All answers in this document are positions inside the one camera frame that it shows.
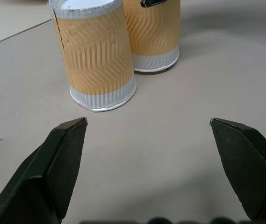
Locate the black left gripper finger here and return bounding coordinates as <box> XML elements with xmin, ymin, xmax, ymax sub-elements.
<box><xmin>0</xmin><ymin>117</ymin><xmax>88</xmax><ymax>224</ymax></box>
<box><xmin>209</xmin><ymin>117</ymin><xmax>266</xmax><ymax>221</ymax></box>

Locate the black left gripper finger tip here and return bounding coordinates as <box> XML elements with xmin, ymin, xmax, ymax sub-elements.
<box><xmin>140</xmin><ymin>0</ymin><xmax>171</xmax><ymax>8</ymax></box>

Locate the orange ribbed paper cup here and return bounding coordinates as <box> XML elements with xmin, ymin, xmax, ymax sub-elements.
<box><xmin>123</xmin><ymin>0</ymin><xmax>180</xmax><ymax>73</ymax></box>
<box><xmin>47</xmin><ymin>0</ymin><xmax>137</xmax><ymax>113</ymax></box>

